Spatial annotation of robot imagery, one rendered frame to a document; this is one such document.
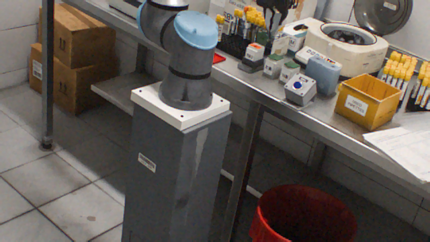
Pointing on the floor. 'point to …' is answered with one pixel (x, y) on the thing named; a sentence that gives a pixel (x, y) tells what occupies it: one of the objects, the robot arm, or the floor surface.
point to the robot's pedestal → (173, 178)
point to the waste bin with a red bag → (302, 216)
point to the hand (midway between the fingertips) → (270, 32)
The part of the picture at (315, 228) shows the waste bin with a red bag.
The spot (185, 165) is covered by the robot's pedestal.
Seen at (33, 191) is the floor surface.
